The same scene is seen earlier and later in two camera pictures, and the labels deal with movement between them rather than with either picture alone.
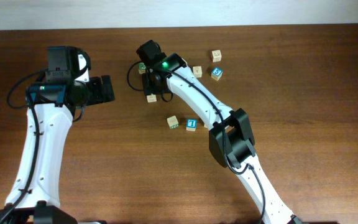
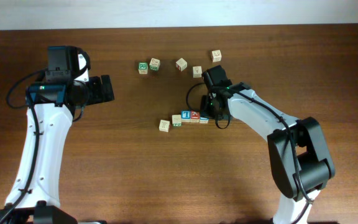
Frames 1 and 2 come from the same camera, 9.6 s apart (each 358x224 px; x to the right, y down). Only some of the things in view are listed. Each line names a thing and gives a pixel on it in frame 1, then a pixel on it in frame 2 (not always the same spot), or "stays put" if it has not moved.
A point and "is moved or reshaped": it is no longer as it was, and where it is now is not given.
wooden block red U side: (151, 98) to (164, 126)
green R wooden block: (142, 68) stays put
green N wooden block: (173, 122) is moved or reshaped
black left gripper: (99, 96) stays put
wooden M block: (197, 71) stays put
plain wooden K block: (216, 56) stays put
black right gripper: (146, 86) to (204, 111)
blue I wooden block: (191, 124) to (186, 116)
